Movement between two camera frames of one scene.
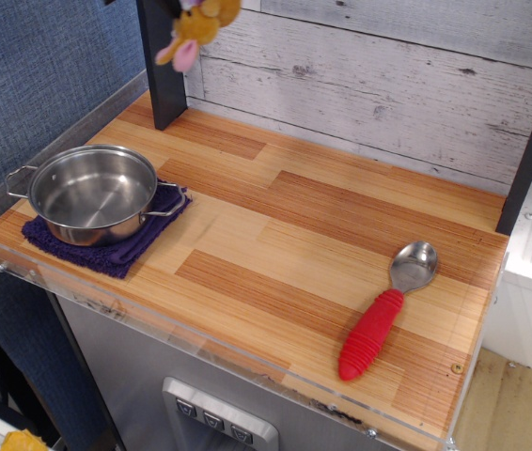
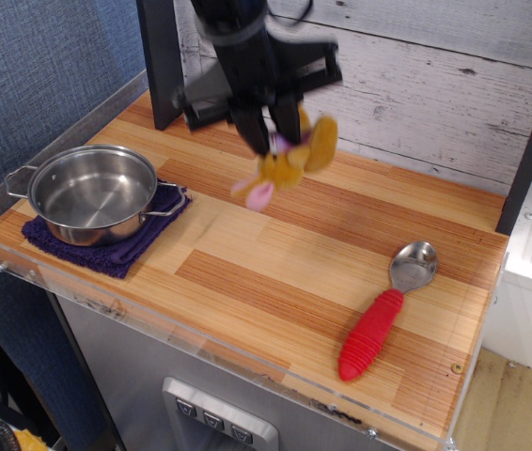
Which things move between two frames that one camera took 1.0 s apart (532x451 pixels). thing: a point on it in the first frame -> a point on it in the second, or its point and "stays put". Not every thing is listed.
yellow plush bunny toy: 195,24 -> 288,163
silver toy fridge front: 130,365 stays put
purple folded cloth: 118,258 stays put
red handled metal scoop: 414,265 stays put
